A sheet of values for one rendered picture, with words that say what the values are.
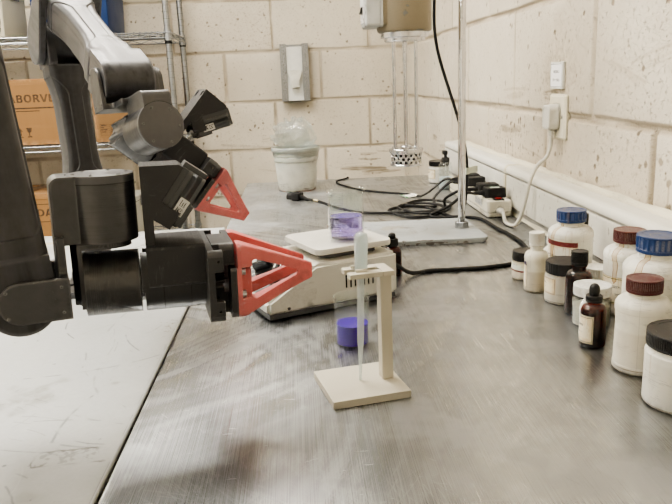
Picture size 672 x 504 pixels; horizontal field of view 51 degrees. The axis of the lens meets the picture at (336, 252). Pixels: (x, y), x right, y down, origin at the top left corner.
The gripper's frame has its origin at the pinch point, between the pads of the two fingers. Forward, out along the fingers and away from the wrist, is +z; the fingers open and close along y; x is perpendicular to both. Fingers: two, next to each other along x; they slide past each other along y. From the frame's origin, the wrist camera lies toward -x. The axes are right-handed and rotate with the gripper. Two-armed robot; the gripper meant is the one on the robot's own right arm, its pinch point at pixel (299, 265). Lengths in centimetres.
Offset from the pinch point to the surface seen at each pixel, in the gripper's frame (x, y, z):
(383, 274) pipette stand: 1.2, -1.5, 8.0
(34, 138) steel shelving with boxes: 2, 257, -55
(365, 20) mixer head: -28, 64, 28
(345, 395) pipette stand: 12.8, -2.9, 3.6
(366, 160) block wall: 18, 261, 92
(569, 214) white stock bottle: 1.5, 21.2, 43.9
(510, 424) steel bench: 13.3, -12.3, 16.4
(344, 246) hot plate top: 4.6, 25.9, 12.1
